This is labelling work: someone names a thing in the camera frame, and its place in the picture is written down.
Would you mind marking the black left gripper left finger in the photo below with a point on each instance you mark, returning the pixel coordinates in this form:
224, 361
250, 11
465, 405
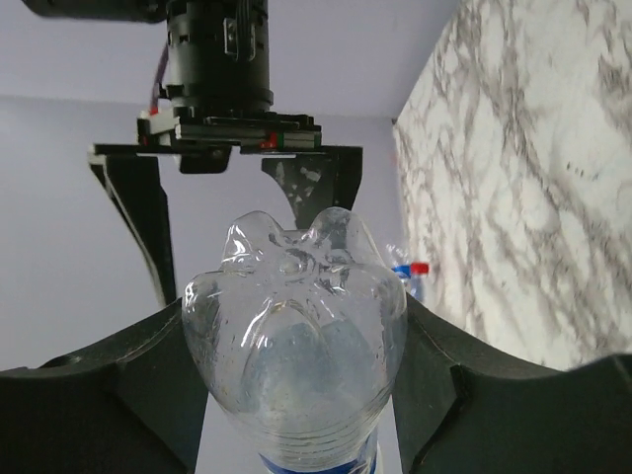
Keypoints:
130, 403

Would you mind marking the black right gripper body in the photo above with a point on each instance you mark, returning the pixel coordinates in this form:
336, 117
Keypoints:
187, 133

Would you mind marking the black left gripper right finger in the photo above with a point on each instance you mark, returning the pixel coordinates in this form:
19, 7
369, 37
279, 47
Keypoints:
462, 406

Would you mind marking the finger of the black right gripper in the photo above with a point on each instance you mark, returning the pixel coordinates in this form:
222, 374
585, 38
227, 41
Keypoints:
133, 185
314, 180

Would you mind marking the pepsi bottle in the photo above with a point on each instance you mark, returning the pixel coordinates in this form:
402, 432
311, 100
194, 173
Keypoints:
299, 336

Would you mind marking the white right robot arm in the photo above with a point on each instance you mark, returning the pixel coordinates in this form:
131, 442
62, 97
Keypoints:
218, 99

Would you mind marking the red label bottle at back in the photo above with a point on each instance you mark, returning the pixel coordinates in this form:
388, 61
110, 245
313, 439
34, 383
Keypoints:
413, 273

